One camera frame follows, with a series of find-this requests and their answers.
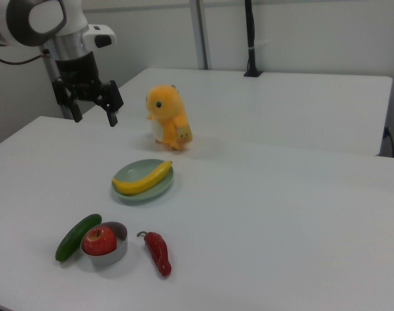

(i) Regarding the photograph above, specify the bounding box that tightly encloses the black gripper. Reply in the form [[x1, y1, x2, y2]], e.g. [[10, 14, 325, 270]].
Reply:
[[51, 51, 125, 128]]

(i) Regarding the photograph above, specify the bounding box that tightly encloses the green cucumber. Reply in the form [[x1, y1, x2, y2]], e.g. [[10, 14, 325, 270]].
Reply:
[[55, 213, 102, 262]]

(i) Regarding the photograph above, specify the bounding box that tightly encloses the grey metal bowl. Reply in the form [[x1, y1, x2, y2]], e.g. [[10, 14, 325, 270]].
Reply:
[[80, 221, 129, 267]]

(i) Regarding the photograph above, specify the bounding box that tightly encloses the orange plush toy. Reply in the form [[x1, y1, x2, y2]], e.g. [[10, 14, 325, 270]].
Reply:
[[145, 84, 194, 152]]

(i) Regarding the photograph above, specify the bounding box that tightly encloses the pale green plate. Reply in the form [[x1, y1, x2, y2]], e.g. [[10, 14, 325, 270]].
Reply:
[[111, 158, 174, 205]]

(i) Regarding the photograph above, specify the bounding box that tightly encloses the yellow banana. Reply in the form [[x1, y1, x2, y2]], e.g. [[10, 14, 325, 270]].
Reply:
[[111, 161, 173, 196]]

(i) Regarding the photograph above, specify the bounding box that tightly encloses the red apple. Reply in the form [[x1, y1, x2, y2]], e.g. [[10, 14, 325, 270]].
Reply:
[[82, 226, 117, 257]]

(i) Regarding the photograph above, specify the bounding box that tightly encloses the red chili pepper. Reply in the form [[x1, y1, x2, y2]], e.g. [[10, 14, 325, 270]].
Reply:
[[137, 231, 172, 277]]

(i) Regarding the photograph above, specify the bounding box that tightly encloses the grey partition post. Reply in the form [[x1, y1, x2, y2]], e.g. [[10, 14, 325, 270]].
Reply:
[[189, 0, 214, 71]]

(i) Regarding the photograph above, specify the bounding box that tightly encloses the black camera stand pole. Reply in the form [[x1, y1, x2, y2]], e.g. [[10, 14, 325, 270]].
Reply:
[[243, 0, 263, 78]]

